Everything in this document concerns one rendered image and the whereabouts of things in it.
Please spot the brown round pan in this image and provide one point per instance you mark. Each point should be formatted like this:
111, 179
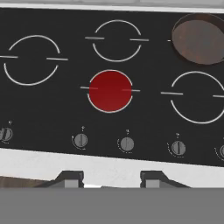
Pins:
199, 39

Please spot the black glass hob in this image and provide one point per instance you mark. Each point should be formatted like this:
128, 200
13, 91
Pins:
73, 73

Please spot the brown wooden cupboard front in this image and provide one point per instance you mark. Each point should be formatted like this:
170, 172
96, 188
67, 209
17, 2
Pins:
17, 182

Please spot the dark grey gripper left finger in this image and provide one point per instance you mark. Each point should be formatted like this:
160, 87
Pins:
70, 178

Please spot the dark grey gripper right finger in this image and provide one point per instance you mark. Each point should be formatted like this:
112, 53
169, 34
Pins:
151, 178

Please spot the grey hob knob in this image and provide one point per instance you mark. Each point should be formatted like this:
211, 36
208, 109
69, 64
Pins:
222, 151
80, 140
178, 148
127, 144
6, 134

